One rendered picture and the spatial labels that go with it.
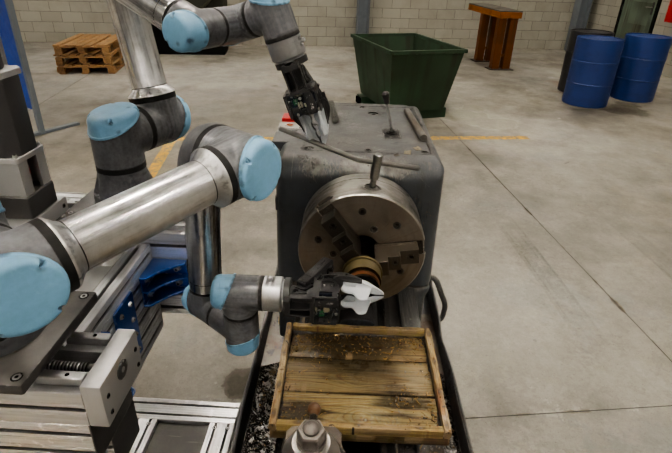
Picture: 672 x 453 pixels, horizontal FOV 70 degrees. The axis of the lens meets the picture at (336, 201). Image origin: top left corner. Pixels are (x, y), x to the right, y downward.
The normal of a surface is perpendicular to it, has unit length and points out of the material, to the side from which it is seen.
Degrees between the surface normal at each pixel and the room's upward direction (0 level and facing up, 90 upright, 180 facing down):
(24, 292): 91
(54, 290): 91
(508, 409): 0
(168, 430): 0
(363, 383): 0
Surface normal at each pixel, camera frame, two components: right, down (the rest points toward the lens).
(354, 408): 0.03, -0.89
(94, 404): -0.05, 0.45
